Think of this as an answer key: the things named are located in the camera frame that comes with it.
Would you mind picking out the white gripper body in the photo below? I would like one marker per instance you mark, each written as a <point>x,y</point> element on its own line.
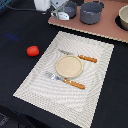
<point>59,6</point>

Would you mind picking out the grey frying pan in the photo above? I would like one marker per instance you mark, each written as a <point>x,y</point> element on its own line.
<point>70,10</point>

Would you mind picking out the red toy sausage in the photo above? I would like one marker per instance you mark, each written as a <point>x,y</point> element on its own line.
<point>32,51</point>

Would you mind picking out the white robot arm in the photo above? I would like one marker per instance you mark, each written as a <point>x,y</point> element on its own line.
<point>43,5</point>

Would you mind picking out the round wooden plate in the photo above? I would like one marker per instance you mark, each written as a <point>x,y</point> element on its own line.
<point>69,66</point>

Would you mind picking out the beige bowl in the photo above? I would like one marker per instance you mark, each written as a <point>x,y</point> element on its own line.
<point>123,14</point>

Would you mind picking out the woven beige placemat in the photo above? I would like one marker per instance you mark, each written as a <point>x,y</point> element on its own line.
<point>74,99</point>

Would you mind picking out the grey pot with handles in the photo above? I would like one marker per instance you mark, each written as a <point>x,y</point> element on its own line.
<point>90,12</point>

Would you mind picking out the knife with wooden handle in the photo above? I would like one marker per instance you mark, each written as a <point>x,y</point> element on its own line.
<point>80,56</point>

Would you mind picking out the fork with wooden handle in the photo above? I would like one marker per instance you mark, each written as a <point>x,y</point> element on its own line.
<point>55,77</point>

